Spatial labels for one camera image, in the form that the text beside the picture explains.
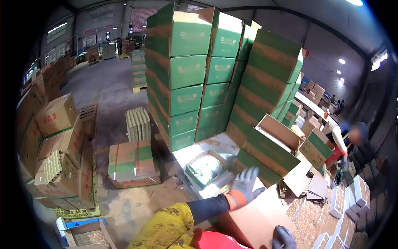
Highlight strapped bundle of flat cartons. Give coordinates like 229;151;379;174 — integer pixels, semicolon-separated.
108;140;161;189

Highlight person's body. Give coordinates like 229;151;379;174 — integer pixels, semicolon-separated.
127;202;253;249

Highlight person's left hand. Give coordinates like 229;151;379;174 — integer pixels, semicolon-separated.
224;167;266;211

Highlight pile of flat cardboard sheets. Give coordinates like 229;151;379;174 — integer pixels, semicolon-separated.
278;170;330;204

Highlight heap of pale egg trays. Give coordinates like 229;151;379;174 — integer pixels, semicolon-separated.
312;174;372;249

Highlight wall window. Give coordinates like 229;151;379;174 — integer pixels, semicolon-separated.
47;22;68;44

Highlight tipped open green carton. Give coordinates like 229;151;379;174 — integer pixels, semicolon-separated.
228;114;307;189

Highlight stack of green cartons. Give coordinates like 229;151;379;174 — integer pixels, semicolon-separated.
144;2;307;153

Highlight distant stacks of cartons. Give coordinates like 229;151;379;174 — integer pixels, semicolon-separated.
86;38;136;65

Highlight striped roller door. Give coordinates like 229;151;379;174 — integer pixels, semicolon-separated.
131;7;159;35

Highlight blue plastic crate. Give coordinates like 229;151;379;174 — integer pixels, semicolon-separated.
56;217;108;246

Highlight green plastic crate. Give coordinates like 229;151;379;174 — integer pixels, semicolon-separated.
53;204;101;218

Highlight person's left fingers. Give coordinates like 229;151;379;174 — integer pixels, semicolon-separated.
235;167;260;187

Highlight pile of brown cartons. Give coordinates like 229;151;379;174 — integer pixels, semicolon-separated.
16;56;98;210

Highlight person's right fingers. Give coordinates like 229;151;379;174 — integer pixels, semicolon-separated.
272;225;295;242

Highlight long white work table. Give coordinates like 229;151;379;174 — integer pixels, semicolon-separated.
294;91;339;128

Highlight brown cardboard carton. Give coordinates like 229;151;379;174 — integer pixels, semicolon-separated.
199;184;297;249

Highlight open carton of eggs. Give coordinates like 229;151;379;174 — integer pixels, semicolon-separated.
64;221;117;249

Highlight person's right hand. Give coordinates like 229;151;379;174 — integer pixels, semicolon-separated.
271;225;298;249

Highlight stack of grey egg trays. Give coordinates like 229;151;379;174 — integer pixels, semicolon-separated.
125;107;152;143

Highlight stack of wooden pallets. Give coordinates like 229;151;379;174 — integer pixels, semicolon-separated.
78;104;98;137

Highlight distant pallet of green cartons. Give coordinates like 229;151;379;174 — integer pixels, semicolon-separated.
131;50;147;93

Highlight egg trays in brown carton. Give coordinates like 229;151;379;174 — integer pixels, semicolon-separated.
43;151;63;184

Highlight small open box of packets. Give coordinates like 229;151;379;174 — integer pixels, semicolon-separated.
185;149;229;190

